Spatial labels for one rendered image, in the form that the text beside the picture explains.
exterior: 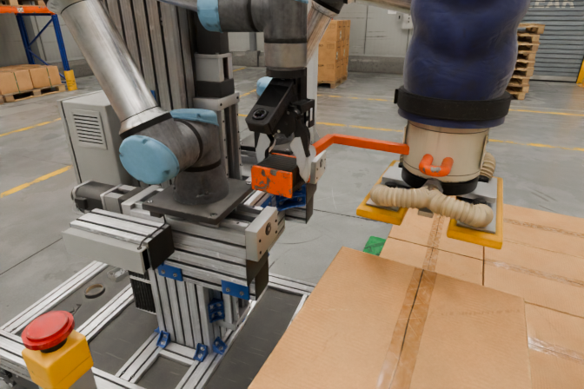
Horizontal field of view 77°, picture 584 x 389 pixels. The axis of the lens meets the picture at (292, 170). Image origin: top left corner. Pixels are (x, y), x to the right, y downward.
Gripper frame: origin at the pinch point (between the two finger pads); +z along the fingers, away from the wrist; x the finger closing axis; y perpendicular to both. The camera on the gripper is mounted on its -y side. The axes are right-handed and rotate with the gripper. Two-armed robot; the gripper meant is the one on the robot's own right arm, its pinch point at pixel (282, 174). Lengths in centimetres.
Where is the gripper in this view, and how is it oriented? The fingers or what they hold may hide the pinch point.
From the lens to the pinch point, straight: 71.8
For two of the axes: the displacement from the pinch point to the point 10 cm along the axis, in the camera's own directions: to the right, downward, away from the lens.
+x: -8.8, -1.8, 4.3
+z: 0.0, 9.2, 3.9
